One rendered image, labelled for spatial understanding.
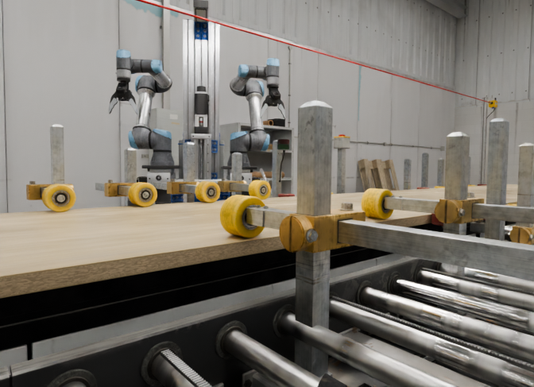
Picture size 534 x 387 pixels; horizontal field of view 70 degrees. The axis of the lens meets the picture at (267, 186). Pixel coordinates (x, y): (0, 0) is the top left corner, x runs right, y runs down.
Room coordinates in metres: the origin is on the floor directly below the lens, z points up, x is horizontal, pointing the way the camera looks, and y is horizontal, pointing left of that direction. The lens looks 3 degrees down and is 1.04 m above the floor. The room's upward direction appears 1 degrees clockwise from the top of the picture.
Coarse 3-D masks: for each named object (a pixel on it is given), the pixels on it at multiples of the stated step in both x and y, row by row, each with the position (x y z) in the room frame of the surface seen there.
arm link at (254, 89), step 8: (248, 80) 2.69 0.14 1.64; (256, 80) 2.72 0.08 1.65; (248, 88) 2.67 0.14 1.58; (256, 88) 2.68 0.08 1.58; (264, 88) 2.71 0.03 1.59; (248, 96) 2.68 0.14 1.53; (256, 96) 2.67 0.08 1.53; (256, 104) 2.64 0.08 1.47; (256, 112) 2.62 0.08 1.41; (256, 120) 2.60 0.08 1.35; (256, 128) 2.56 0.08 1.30; (256, 136) 2.53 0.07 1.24; (264, 136) 2.55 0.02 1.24; (256, 144) 2.52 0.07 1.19; (264, 144) 2.53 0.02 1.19
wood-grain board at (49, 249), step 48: (432, 192) 2.14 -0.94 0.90; (480, 192) 2.18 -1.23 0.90; (0, 240) 0.67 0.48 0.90; (48, 240) 0.68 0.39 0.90; (96, 240) 0.68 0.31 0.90; (144, 240) 0.69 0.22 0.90; (192, 240) 0.69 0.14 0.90; (240, 240) 0.70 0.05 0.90; (0, 288) 0.46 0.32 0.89; (48, 288) 0.49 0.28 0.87
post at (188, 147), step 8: (184, 144) 1.61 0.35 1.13; (192, 144) 1.62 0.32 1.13; (184, 152) 1.61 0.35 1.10; (192, 152) 1.62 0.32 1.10; (184, 160) 1.61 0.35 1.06; (192, 160) 1.62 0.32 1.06; (184, 168) 1.61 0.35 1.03; (192, 168) 1.62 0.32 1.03; (184, 176) 1.61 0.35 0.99; (192, 176) 1.62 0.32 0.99; (184, 200) 1.61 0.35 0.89; (192, 200) 1.62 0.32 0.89
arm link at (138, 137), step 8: (136, 80) 2.56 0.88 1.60; (144, 80) 2.56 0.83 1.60; (152, 80) 2.57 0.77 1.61; (136, 88) 2.58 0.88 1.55; (144, 88) 2.54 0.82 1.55; (152, 88) 2.57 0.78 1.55; (144, 96) 2.54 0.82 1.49; (152, 96) 2.58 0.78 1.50; (144, 104) 2.51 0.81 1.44; (144, 112) 2.49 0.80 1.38; (136, 120) 2.49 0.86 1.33; (144, 120) 2.47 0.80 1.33; (136, 128) 2.43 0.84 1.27; (144, 128) 2.44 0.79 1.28; (128, 136) 2.41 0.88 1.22; (136, 136) 2.40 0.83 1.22; (144, 136) 2.41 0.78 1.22; (136, 144) 2.41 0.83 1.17; (144, 144) 2.41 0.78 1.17
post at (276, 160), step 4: (276, 140) 1.93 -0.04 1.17; (276, 144) 1.92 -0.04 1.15; (276, 148) 1.92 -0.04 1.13; (276, 152) 1.92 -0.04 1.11; (276, 156) 1.92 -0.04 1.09; (280, 156) 1.93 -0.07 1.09; (276, 160) 1.92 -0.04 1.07; (280, 160) 1.93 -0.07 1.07; (276, 164) 1.92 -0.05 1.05; (280, 164) 1.93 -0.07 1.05; (276, 168) 1.92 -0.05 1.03; (280, 168) 1.93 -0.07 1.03; (272, 172) 1.94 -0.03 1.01; (276, 172) 1.92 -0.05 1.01; (272, 176) 1.94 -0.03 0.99; (276, 176) 1.92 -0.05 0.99; (272, 180) 1.94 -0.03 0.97; (276, 180) 1.92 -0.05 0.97; (272, 184) 1.94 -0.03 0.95; (276, 184) 1.92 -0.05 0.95; (280, 184) 1.93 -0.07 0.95; (272, 188) 1.94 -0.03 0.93; (276, 188) 1.92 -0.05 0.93; (280, 188) 1.93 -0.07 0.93; (272, 192) 1.94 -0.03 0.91; (276, 192) 1.92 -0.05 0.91; (280, 192) 1.93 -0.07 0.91; (272, 196) 1.94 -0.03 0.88; (276, 196) 1.92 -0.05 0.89
